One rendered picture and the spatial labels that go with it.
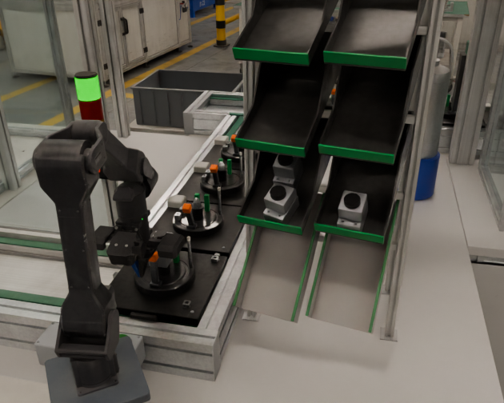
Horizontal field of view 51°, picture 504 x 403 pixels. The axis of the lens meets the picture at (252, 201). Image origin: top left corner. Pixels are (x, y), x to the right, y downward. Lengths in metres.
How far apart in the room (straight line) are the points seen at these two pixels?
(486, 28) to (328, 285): 1.23
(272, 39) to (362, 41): 0.15
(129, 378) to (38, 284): 0.57
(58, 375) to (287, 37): 0.68
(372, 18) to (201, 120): 1.48
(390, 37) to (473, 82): 1.19
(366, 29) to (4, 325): 0.98
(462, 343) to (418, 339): 0.10
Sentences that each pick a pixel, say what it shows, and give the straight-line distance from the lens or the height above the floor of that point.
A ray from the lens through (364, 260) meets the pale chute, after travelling 1.13.
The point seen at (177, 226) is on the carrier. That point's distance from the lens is 1.43.
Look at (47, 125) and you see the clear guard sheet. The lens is 1.40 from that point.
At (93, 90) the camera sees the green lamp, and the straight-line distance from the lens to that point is 1.25.
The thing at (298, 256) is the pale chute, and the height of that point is 1.09.
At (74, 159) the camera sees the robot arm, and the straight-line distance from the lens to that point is 0.74.
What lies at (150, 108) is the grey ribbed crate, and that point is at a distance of 3.21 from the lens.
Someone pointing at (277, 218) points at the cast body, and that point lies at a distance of 1.00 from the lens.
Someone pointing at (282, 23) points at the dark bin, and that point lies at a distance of 0.98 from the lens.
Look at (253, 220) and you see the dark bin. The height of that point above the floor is 1.20.
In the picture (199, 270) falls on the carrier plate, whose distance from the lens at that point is 1.29.
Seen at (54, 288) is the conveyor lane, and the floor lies 0.92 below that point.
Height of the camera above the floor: 1.72
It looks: 29 degrees down
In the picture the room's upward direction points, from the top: 1 degrees counter-clockwise
